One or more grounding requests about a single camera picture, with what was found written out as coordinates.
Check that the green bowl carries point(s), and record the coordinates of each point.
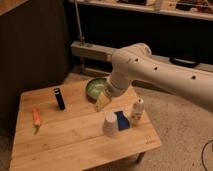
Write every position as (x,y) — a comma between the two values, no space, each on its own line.
(94,87)

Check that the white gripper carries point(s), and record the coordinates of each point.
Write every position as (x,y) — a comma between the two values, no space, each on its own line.
(115,86)

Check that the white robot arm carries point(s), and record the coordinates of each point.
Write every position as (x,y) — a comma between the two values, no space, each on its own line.
(198,93)

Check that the blue white box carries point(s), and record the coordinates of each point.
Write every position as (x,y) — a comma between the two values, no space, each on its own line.
(123,122)

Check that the cluttered shelf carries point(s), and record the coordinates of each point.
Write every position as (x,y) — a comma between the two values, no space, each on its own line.
(156,7)

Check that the grey case with black handle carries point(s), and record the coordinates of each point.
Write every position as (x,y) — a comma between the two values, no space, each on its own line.
(136,62)

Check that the metal pole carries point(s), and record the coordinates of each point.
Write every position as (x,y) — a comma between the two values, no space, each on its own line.
(81,37)

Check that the small white bottle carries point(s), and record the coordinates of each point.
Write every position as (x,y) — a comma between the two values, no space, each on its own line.
(137,111)

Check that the orange carrot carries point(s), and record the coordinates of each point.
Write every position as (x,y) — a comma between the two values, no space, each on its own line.
(37,121)

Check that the black eraser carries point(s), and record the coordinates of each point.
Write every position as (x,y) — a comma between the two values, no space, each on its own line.
(59,98)

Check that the wooden table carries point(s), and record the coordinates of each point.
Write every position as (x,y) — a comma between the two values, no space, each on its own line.
(72,139)

